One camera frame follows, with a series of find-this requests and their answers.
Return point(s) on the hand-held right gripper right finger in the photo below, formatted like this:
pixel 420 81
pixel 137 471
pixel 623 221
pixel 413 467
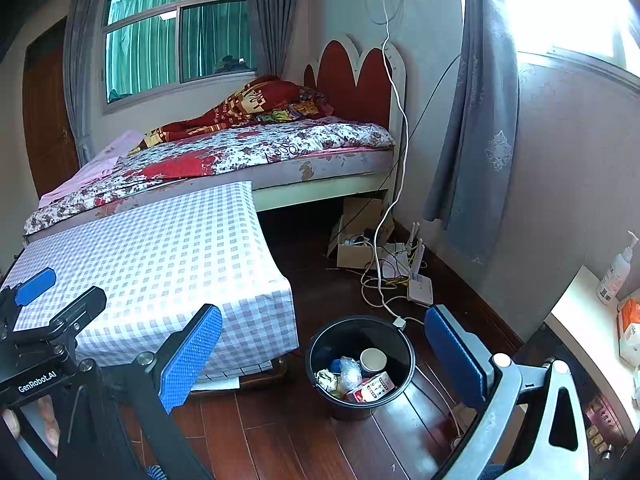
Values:
pixel 452 357

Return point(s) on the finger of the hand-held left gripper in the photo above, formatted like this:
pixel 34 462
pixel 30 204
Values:
pixel 35 285
pixel 82 310

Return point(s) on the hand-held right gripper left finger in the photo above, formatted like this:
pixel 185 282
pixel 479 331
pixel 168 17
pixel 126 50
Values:
pixel 192 360

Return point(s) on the blue patterned paper cup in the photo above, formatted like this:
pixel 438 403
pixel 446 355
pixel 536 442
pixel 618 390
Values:
pixel 373 360

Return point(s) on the small red and white carton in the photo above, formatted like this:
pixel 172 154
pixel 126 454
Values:
pixel 372 389

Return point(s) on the clear plastic bag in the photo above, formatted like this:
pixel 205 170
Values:
pixel 351 372

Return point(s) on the black trash bin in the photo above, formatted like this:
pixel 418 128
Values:
pixel 350 410

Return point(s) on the small blue plastic cup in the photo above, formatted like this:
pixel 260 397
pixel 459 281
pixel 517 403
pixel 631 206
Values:
pixel 336 365

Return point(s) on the beige cloth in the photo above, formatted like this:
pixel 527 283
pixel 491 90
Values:
pixel 327 379

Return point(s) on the person's left hand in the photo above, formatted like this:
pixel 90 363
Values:
pixel 51 420

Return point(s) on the white paper sheet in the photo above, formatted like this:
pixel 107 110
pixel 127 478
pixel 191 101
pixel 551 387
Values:
pixel 217 385

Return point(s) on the white router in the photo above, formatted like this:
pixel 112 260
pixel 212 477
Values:
pixel 421 290

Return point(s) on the purple checkered tablecloth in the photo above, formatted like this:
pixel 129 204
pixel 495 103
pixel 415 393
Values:
pixel 150 270

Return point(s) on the pink cloth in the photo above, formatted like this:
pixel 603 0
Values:
pixel 90 170

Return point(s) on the white desk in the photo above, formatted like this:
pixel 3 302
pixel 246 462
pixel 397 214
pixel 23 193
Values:
pixel 590 330

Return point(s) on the cardboard box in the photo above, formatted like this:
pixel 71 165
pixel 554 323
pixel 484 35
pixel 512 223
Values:
pixel 352 255

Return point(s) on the brown wooden door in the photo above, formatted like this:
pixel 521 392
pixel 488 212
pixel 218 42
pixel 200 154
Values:
pixel 47 115

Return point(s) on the orange packet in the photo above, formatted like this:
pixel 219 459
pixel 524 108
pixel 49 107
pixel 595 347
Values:
pixel 631 330

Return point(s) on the white pump bottle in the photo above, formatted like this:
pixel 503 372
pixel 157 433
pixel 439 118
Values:
pixel 615 275

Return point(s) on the bed with floral cover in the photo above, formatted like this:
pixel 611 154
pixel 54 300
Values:
pixel 260 145

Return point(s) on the grey tied curtain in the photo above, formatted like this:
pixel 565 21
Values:
pixel 480 125

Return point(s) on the red patterned blanket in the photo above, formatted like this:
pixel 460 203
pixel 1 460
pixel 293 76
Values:
pixel 240 105

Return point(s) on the large sliding window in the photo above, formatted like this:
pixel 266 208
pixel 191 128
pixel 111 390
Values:
pixel 150 50

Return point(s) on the small dark object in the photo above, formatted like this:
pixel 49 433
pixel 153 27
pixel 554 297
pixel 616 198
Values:
pixel 230 64

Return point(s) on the red scalloped headboard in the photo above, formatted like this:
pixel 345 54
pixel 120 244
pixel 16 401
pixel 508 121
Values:
pixel 350 80

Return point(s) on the bed frame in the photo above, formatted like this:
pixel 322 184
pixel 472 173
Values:
pixel 325 185

